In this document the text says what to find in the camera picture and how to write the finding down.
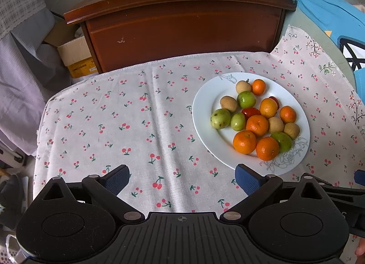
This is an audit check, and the cherry print tablecloth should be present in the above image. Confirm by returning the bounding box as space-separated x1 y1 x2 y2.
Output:
33 24 365 264

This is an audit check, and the lavender cloth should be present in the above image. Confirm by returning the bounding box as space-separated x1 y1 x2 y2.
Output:
0 7 75 156

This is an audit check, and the brown wooden nightstand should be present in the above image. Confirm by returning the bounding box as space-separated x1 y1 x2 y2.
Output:
63 0 297 74

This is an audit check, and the green apple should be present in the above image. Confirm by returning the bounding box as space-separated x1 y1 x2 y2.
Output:
237 91 257 109

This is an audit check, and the white perforated basket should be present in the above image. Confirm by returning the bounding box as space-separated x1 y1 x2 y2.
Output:
4 234 29 264

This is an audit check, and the green jujube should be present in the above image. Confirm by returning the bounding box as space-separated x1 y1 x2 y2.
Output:
270 131 293 153
230 113 246 131

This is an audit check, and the open cardboard box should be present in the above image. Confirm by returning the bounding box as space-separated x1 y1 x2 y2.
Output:
43 19 100 79

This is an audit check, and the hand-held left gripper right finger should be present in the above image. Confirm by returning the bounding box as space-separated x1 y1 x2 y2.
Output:
220 164 331 222

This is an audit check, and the white plate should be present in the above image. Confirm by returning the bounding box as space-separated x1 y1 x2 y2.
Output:
192 72 311 176

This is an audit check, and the green pear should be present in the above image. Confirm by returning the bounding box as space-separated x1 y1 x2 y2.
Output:
210 108 232 129

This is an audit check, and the dark cloth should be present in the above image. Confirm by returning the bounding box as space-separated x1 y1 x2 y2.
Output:
0 174 29 230

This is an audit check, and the brown longan with stem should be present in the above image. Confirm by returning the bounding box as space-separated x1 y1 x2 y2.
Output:
235 78 253 94

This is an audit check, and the grey checked cloth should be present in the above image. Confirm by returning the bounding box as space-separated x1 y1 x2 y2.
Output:
0 0 47 39

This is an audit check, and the blue printed blanket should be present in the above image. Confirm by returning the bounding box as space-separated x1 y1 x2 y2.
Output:
248 0 365 99

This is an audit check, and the small orange tangerine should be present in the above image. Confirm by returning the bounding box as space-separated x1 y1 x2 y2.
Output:
252 79 266 96

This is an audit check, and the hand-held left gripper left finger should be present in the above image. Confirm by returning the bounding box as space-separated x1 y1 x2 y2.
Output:
36 165 142 224

